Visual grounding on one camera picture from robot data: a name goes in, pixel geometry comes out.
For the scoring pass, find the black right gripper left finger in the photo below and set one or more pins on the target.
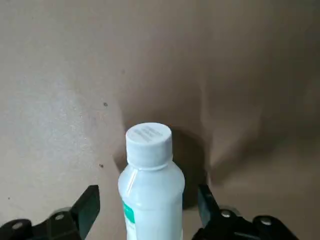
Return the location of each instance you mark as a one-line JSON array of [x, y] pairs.
[[55, 228]]

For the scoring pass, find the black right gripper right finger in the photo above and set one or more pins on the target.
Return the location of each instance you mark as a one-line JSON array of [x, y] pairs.
[[237, 228]]

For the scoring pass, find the white disinfectant bottle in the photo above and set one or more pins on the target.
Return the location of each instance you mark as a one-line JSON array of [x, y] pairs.
[[150, 190]]

